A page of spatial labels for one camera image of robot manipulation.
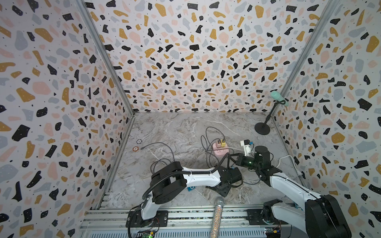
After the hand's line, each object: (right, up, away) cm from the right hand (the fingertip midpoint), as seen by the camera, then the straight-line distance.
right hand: (232, 156), depth 83 cm
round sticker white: (-60, +6, +20) cm, 64 cm away
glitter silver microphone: (-8, -23, -8) cm, 25 cm away
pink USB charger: (-6, +4, +14) cm, 16 cm away
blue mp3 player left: (-24, -19, 0) cm, 30 cm away
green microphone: (+26, +34, +2) cm, 43 cm away
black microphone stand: (+30, +15, +30) cm, 46 cm away
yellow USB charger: (-3, +5, +13) cm, 14 cm away
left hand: (-3, -19, -1) cm, 19 cm away
